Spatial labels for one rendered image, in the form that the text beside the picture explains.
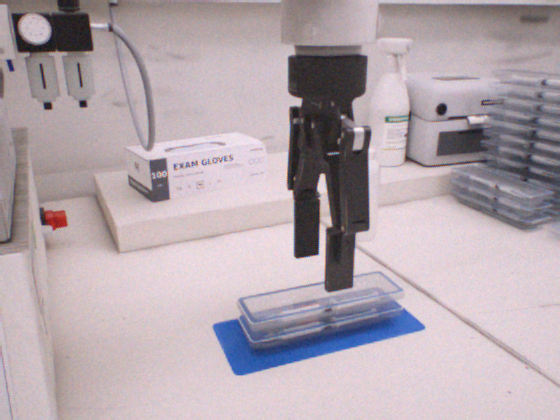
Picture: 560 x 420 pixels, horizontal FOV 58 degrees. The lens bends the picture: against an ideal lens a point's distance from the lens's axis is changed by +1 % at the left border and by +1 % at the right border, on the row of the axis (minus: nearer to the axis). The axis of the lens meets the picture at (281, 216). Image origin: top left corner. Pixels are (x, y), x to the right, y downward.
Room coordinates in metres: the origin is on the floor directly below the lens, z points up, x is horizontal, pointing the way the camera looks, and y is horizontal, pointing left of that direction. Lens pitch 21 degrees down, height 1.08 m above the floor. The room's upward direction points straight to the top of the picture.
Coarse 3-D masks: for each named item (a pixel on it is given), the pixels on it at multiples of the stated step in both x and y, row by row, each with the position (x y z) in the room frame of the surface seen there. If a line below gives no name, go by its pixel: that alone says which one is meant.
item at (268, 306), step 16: (288, 288) 0.51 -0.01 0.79; (304, 288) 0.51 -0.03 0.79; (320, 288) 0.51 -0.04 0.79; (352, 288) 0.51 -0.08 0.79; (368, 288) 0.51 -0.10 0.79; (384, 288) 0.51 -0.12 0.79; (400, 288) 0.51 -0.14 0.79; (256, 304) 0.47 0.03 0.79; (272, 304) 0.47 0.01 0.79; (288, 304) 0.47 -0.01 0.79; (304, 304) 0.47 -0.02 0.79; (320, 304) 0.47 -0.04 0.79; (336, 304) 0.47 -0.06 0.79; (256, 320) 0.44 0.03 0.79
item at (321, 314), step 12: (372, 300) 0.48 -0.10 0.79; (384, 300) 0.49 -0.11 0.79; (312, 312) 0.46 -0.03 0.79; (324, 312) 0.46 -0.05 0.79; (336, 312) 0.47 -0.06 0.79; (348, 312) 0.49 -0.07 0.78; (252, 324) 0.44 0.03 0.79; (264, 324) 0.44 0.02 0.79; (276, 324) 0.44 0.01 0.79; (288, 324) 0.46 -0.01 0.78; (300, 324) 0.46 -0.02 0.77
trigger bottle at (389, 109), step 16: (384, 48) 1.05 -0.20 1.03; (400, 48) 1.02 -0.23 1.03; (384, 64) 1.05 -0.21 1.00; (400, 64) 1.02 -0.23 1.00; (384, 80) 1.03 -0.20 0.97; (400, 80) 1.03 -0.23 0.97; (384, 96) 1.02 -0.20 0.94; (400, 96) 1.02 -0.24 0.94; (384, 112) 1.01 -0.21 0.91; (400, 112) 1.01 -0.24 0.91; (384, 128) 1.01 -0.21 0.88; (400, 128) 1.01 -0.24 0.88; (384, 144) 1.01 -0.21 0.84; (400, 144) 1.02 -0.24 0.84; (384, 160) 1.01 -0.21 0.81; (400, 160) 1.02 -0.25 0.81
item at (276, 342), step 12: (384, 312) 0.49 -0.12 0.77; (396, 312) 0.50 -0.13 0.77; (240, 324) 0.47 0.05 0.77; (336, 324) 0.47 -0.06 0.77; (348, 324) 0.47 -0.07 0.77; (360, 324) 0.48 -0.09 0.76; (372, 324) 0.50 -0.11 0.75; (288, 336) 0.45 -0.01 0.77; (300, 336) 0.45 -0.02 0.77; (312, 336) 0.47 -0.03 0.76; (252, 348) 0.44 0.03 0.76; (264, 348) 0.45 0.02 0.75
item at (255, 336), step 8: (392, 304) 0.51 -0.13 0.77; (360, 312) 0.49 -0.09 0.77; (368, 312) 0.49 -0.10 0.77; (376, 312) 0.49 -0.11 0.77; (328, 320) 0.48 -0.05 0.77; (336, 320) 0.48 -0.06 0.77; (344, 320) 0.48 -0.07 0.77; (248, 328) 0.46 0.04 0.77; (288, 328) 0.46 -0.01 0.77; (296, 328) 0.46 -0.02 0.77; (304, 328) 0.46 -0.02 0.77; (256, 336) 0.45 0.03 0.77; (264, 336) 0.44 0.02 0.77; (272, 336) 0.44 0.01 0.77
